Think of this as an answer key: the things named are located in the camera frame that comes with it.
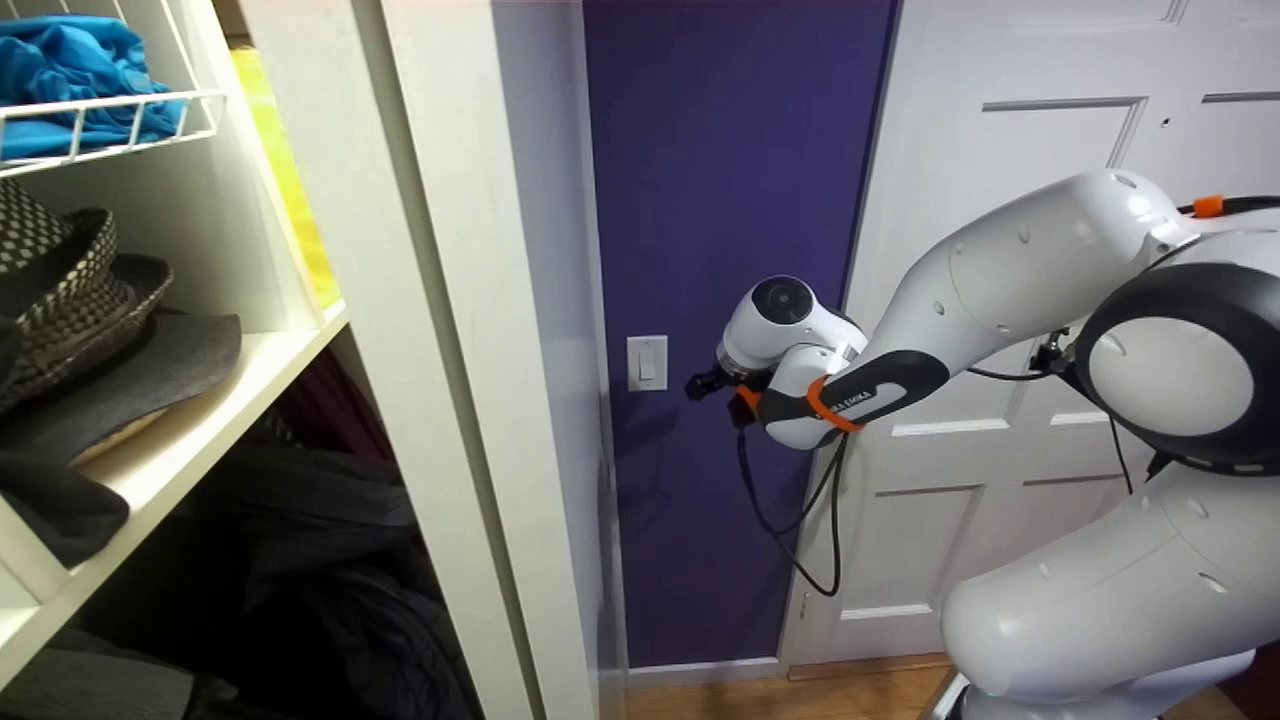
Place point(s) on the blue cloth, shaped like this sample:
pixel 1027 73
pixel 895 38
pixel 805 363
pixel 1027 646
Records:
pixel 70 60

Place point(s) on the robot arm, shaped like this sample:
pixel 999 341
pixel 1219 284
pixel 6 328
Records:
pixel 1040 260

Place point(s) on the dark folded cloth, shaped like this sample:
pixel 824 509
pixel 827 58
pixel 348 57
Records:
pixel 55 505

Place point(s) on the black white patterned hat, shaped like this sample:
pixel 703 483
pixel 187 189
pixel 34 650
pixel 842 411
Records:
pixel 70 290

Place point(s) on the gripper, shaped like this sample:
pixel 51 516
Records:
pixel 708 382

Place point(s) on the white wall light switch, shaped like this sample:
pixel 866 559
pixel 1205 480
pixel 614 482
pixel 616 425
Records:
pixel 647 363

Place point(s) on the white closet shelf unit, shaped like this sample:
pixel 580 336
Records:
pixel 440 300

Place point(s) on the grey felt hat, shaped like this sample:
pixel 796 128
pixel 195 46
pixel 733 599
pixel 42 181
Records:
pixel 170 365

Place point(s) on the white panel door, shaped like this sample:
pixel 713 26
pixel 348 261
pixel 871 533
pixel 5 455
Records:
pixel 1010 60

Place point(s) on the heap of dark clothes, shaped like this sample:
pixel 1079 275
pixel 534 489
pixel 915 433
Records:
pixel 320 580

